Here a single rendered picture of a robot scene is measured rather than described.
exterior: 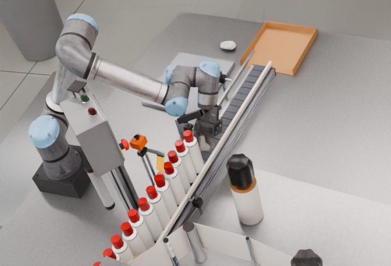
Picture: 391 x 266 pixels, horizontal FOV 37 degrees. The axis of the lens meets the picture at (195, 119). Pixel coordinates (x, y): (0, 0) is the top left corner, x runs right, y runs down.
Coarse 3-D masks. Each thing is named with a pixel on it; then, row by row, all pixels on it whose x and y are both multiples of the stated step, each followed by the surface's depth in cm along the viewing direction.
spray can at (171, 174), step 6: (168, 162) 200; (168, 168) 198; (174, 168) 203; (168, 174) 201; (174, 174) 201; (168, 180) 202; (174, 180) 202; (180, 180) 206; (174, 186) 204; (180, 186) 206; (174, 192) 206; (180, 192) 207; (180, 198) 209
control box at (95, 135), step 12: (72, 108) 170; (84, 108) 169; (96, 108) 168; (72, 120) 166; (84, 120) 165; (96, 120) 164; (108, 120) 165; (84, 132) 162; (96, 132) 164; (108, 132) 166; (84, 144) 165; (96, 144) 166; (108, 144) 169; (96, 156) 169; (108, 156) 171; (120, 156) 174; (96, 168) 172; (108, 168) 174
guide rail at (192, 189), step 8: (264, 72) 248; (256, 88) 244; (248, 96) 240; (240, 112) 235; (232, 120) 232; (232, 128) 231; (224, 136) 227; (216, 152) 223; (208, 160) 220; (200, 176) 215; (192, 192) 212; (184, 200) 209; (176, 216) 205; (168, 224) 203; (168, 232) 202; (160, 240) 199
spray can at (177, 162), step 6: (174, 150) 204; (168, 156) 202; (174, 156) 202; (174, 162) 204; (180, 162) 205; (180, 168) 206; (180, 174) 207; (186, 174) 211; (186, 180) 211; (186, 186) 213; (186, 192) 215
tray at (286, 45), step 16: (272, 32) 280; (288, 32) 278; (304, 32) 274; (256, 48) 274; (272, 48) 271; (288, 48) 269; (304, 48) 261; (256, 64) 266; (272, 64) 264; (288, 64) 261
